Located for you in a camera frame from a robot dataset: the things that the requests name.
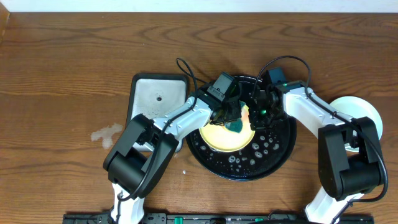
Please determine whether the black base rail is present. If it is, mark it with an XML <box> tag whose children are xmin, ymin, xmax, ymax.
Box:
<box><xmin>62</xmin><ymin>212</ymin><xmax>374</xmax><ymax>224</ymax></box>

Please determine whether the mint plate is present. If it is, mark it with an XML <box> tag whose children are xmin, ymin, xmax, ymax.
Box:
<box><xmin>330</xmin><ymin>96</ymin><xmax>383</xmax><ymax>139</ymax></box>

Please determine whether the black rectangular soap tray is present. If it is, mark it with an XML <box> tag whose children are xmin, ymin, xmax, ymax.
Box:
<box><xmin>126</xmin><ymin>73</ymin><xmax>189</xmax><ymax>152</ymax></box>

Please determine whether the green sponge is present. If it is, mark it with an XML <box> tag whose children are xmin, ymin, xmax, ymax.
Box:
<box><xmin>225</xmin><ymin>119</ymin><xmax>243</xmax><ymax>133</ymax></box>

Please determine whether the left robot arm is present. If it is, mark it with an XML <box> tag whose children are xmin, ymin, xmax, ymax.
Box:
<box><xmin>103</xmin><ymin>93</ymin><xmax>241</xmax><ymax>223</ymax></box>

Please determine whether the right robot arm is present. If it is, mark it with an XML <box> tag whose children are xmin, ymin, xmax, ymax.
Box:
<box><xmin>249</xmin><ymin>82</ymin><xmax>389</xmax><ymax>223</ymax></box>

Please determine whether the black round tray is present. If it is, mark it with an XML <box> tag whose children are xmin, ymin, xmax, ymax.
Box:
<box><xmin>185</xmin><ymin>74</ymin><xmax>297</xmax><ymax>182</ymax></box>

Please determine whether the yellow plate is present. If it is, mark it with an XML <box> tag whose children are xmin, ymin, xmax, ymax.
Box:
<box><xmin>199</xmin><ymin>101</ymin><xmax>255</xmax><ymax>152</ymax></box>

